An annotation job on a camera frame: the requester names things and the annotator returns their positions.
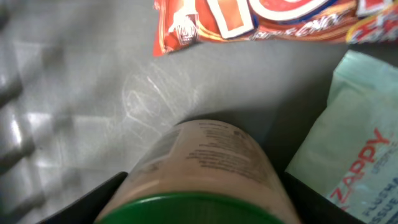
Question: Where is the orange snack bar wrapper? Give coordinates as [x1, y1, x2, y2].
[152, 0, 361, 58]

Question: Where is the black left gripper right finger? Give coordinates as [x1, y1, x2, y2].
[281, 172, 364, 224]

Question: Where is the teal tissue pack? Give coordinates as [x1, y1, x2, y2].
[287, 51, 397, 223]

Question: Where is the green lid jar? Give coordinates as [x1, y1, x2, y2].
[95, 119, 300, 223]

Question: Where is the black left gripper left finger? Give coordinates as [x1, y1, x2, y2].
[39, 172, 128, 224]

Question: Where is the small orange snack packet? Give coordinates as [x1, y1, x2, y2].
[346, 0, 397, 44]

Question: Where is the grey plastic mesh basket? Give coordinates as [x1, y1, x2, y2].
[1, 1, 397, 223]

